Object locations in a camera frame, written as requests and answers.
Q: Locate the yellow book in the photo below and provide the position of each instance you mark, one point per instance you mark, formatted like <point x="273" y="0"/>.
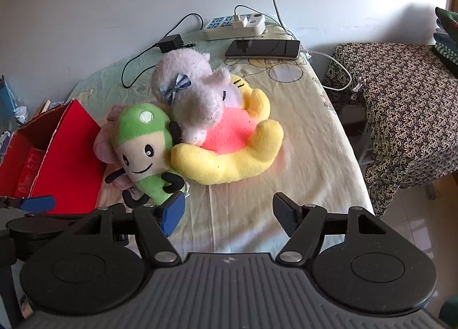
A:
<point x="46" y="105"/>

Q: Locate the red cardboard box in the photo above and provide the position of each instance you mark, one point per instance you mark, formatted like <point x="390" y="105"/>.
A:
<point x="71" y="157"/>

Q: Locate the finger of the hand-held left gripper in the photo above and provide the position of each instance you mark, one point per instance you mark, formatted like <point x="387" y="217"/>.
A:
<point x="39" y="204"/>

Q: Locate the yellow plush tiger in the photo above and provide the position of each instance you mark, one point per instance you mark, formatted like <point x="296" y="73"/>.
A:
<point x="214" y="168"/>

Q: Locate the floral patterned table cloth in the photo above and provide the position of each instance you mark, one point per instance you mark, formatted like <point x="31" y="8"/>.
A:
<point x="404" y="107"/>

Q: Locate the pink plush bear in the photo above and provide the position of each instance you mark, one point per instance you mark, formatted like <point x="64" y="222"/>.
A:
<point x="103" y="146"/>

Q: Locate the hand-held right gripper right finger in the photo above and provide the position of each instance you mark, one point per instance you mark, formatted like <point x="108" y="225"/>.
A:
<point x="284" y="214"/>

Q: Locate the black smartphone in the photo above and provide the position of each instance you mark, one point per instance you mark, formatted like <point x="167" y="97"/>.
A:
<point x="272" y="49"/>

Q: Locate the white charger plug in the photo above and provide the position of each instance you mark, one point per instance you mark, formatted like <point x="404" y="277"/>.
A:
<point x="240" y="22"/>

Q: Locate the white plush bunny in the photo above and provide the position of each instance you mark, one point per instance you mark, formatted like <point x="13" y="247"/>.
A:
<point x="200" y="100"/>

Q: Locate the white power strip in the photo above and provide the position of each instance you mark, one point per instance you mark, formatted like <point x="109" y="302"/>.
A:
<point x="218" y="30"/>

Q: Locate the cartoon printed bed sheet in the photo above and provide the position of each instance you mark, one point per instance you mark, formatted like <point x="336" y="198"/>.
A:
<point x="315" y="157"/>

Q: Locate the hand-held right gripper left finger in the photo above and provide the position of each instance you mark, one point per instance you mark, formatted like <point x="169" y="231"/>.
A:
<point x="174" y="215"/>

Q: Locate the blue plastic bag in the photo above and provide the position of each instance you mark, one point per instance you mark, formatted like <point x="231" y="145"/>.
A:
<point x="5" y="100"/>

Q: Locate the green plush toy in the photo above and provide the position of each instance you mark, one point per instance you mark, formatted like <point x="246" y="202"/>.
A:
<point x="139" y="150"/>

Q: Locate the stack of folded clothes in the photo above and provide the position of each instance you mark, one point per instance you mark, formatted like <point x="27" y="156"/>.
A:
<point x="447" y="46"/>

